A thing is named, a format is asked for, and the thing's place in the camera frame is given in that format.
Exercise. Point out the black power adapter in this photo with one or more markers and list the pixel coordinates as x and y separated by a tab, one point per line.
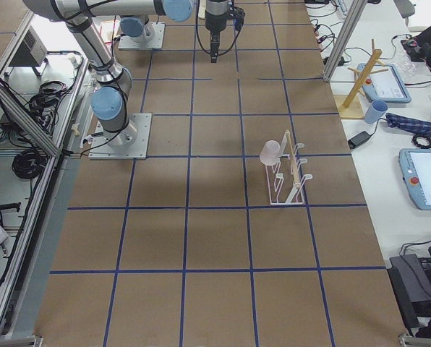
358	139

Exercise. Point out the wooden mug tree stand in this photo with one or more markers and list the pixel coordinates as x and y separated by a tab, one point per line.
347	106

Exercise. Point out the teach pendant near stand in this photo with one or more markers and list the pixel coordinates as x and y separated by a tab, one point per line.
387	86

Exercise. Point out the blue checkered cloth case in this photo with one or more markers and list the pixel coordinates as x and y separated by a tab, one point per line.
414	126

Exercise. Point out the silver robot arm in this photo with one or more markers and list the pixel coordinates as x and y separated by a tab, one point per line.
138	28
109	101

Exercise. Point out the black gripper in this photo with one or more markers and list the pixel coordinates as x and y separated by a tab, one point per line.
213	19

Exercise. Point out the white wire cup rack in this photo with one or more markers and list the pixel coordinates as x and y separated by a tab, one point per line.
285	183

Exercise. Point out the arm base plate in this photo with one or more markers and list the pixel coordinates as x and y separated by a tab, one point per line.
131	143
127	44

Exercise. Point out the cream plastic tray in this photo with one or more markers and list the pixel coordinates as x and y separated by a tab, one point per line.
201	9

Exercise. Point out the aluminium frame post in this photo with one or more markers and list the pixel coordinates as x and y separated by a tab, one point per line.
354	14

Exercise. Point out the pink plastic cup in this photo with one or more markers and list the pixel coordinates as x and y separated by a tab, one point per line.
270	154

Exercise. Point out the blue cup on desk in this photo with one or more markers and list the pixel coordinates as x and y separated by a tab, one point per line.
375	111

